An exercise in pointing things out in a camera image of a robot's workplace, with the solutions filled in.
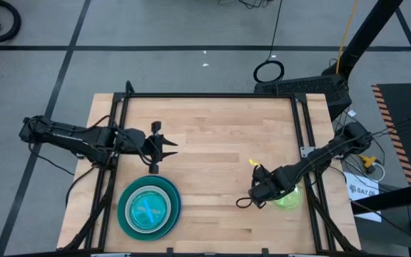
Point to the yellow plug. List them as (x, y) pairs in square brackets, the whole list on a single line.
[(367, 160)]

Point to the right arm's black gripper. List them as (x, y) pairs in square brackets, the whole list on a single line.
[(266, 185)]

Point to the black aluminium rig frame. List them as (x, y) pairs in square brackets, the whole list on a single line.
[(209, 95)]

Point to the white paper sign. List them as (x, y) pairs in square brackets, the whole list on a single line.
[(362, 192)]

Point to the teal bowl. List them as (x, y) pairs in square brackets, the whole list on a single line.
[(123, 214)]

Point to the large blue plastic plate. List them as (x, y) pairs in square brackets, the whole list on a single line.
[(179, 205)]

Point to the silver mounting plate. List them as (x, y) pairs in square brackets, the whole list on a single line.
[(307, 151)]

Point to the clear blue small plate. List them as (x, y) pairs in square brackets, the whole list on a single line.
[(148, 210)]

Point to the black tubular pole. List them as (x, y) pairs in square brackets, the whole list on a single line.
[(369, 32)]

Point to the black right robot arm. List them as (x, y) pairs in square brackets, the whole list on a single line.
[(327, 157)]

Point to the left arm's black gripper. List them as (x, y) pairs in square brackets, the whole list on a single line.
[(155, 142)]

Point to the black perforated case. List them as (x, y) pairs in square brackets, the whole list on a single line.
[(305, 85)]

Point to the black stand beam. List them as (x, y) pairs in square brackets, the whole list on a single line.
[(387, 198)]

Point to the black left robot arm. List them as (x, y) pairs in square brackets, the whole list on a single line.
[(66, 137)]

